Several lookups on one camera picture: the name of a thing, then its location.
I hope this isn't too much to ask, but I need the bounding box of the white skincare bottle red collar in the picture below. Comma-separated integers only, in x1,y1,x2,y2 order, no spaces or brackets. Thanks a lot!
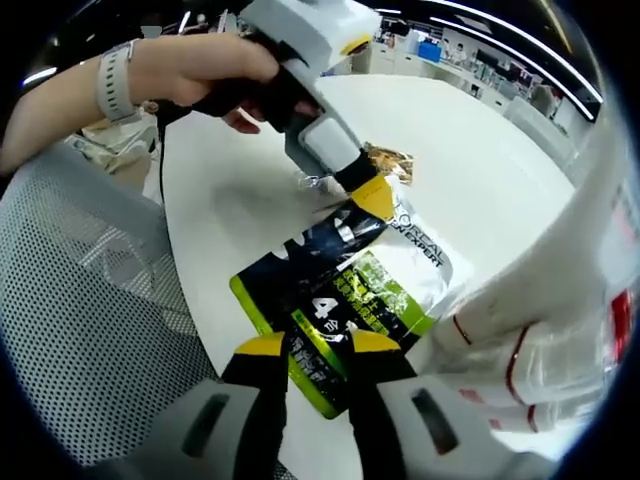
479,399,601,437

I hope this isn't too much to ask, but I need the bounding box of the beige smartwatch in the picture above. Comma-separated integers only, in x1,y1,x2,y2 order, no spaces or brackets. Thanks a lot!
96,38,145,126

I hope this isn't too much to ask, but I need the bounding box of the gold foil skincare sachet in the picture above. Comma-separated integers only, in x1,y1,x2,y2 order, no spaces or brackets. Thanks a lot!
360,141,417,187

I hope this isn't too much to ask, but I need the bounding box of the white low cabinet row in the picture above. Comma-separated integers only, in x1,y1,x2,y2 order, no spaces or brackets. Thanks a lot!
349,29,566,121

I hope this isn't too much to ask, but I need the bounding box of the green black skincare sachet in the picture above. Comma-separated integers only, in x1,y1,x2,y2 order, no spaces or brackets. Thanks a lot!
228,172,455,421

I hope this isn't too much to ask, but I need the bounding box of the grey mesh office chair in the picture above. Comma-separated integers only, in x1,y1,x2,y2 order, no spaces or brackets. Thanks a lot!
0,142,224,480

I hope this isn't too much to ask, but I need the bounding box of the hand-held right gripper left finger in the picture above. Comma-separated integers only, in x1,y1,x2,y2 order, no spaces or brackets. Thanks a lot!
124,330,292,480

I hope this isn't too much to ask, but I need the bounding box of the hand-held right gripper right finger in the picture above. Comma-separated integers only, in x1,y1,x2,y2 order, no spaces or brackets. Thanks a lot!
346,328,506,480

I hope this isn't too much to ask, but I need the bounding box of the white skincare tube red line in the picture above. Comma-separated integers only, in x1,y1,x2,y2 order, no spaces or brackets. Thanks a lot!
432,119,640,351

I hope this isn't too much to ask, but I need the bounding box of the black cable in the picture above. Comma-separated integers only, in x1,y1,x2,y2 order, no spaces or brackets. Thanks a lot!
156,112,170,206

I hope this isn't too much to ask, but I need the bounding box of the beige cloth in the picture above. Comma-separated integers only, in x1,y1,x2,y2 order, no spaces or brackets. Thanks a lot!
74,104,157,199

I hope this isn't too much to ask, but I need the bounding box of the skincare bottle wide clear cap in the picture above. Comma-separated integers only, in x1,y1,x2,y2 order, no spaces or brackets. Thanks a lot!
439,324,616,406

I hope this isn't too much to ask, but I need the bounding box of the person's left hand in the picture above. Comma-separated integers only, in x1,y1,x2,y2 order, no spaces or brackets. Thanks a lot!
127,32,281,136

